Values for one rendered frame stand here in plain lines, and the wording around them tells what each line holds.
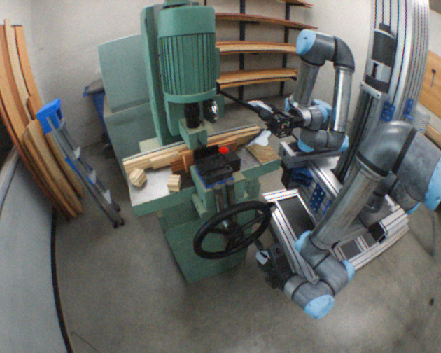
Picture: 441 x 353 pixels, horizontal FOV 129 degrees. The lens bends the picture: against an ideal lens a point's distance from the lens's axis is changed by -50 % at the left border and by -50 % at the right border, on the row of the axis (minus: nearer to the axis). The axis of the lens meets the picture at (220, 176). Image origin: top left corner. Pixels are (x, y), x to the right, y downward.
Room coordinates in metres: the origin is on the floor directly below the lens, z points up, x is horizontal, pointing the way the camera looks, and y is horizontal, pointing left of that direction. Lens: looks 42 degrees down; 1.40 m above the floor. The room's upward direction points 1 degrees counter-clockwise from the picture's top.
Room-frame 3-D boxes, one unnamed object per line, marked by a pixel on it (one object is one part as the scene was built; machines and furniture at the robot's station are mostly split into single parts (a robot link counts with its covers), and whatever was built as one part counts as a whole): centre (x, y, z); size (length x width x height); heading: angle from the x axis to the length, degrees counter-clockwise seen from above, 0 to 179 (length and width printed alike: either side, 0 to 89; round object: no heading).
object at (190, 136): (0.69, 0.10, 0.99); 0.14 x 0.07 x 0.09; 24
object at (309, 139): (0.68, -0.38, 0.99); 0.11 x 0.08 x 0.11; 79
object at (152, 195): (0.58, 0.05, 0.87); 0.61 x 0.30 x 0.06; 114
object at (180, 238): (0.78, 0.15, 0.36); 0.58 x 0.45 x 0.71; 24
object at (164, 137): (0.94, 0.22, 1.16); 0.22 x 0.22 x 0.72; 24
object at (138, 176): (0.53, 0.30, 0.92); 0.05 x 0.04 x 0.04; 162
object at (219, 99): (0.91, 0.03, 1.02); 0.09 x 0.07 x 0.12; 114
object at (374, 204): (0.46, -0.66, 0.87); 0.15 x 0.15 x 0.10
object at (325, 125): (0.95, -0.54, 0.98); 0.13 x 0.12 x 0.14; 79
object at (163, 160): (0.71, 0.01, 0.92); 0.55 x 0.02 x 0.04; 114
